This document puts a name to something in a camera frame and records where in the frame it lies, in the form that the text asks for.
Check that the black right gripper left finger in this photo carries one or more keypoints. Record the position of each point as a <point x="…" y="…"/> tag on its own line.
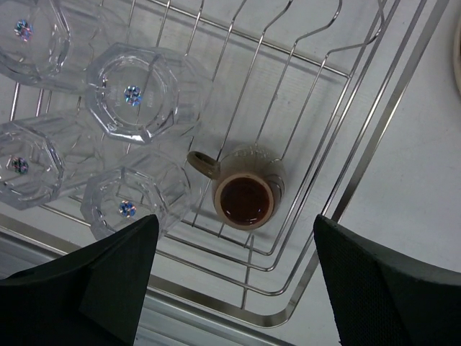
<point x="92" y="296"/>

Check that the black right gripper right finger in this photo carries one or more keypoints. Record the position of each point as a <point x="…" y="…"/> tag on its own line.
<point x="382" y="297"/>

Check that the clear glass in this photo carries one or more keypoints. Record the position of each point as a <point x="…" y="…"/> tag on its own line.
<point x="139" y="95"/>
<point x="144" y="182"/>
<point x="50" y="44"/>
<point x="46" y="157"/>

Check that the metal wire dish rack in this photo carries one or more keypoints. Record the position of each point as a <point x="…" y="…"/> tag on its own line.
<point x="295" y="76"/>

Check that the cream plate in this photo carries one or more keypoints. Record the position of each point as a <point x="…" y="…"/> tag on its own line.
<point x="456" y="59"/>

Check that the brown striped mug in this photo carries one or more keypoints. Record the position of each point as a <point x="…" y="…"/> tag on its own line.
<point x="248" y="184"/>

